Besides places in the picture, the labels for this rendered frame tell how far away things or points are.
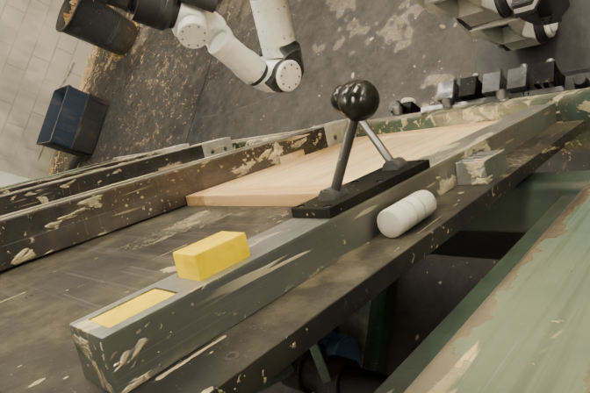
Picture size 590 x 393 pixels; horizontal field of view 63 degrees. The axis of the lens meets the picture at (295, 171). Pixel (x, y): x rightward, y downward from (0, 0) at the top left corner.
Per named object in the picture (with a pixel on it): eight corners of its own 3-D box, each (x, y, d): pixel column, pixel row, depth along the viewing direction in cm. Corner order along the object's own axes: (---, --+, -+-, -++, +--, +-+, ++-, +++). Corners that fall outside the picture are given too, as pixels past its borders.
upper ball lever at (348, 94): (356, 209, 49) (392, 84, 43) (334, 221, 46) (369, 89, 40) (327, 191, 51) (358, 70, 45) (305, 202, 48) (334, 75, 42)
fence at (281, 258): (557, 122, 96) (555, 103, 95) (118, 399, 29) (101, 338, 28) (530, 125, 99) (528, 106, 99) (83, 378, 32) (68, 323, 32)
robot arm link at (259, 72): (207, 58, 115) (261, 100, 128) (229, 63, 107) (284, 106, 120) (230, 21, 116) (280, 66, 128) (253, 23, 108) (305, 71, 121)
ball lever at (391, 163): (419, 162, 56) (356, 75, 59) (403, 170, 54) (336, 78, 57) (398, 179, 59) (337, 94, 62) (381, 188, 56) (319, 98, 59)
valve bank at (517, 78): (597, 79, 123) (571, 32, 107) (596, 131, 119) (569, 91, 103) (421, 107, 157) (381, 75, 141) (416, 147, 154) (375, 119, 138)
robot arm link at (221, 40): (169, 6, 107) (213, 41, 116) (170, 28, 102) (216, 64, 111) (190, -13, 105) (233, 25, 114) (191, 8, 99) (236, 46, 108)
